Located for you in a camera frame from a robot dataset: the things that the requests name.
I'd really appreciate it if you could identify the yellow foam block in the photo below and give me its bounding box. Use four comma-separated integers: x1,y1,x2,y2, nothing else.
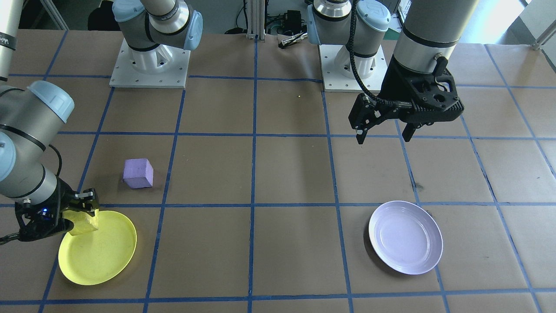
65,209,100,237

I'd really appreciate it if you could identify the yellow plate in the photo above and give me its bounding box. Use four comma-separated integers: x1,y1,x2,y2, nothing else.
58,210,138,286

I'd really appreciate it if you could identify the purple foam block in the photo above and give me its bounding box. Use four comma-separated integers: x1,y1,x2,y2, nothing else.
122,158,155,190

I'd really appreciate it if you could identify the metal clamp tool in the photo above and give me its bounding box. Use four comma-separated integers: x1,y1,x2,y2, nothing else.
280,32,308,48

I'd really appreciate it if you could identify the purple plate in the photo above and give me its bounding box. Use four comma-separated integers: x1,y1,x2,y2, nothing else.
368,200,444,276

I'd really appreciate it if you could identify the black electronics box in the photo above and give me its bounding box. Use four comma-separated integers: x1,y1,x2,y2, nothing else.
284,10,305,32

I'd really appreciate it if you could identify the aluminium corner bar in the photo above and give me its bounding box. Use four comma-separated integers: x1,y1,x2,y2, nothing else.
532,25,556,51

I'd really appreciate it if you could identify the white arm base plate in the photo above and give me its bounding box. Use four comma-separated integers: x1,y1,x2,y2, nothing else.
318,43,390,93
109,38,192,90

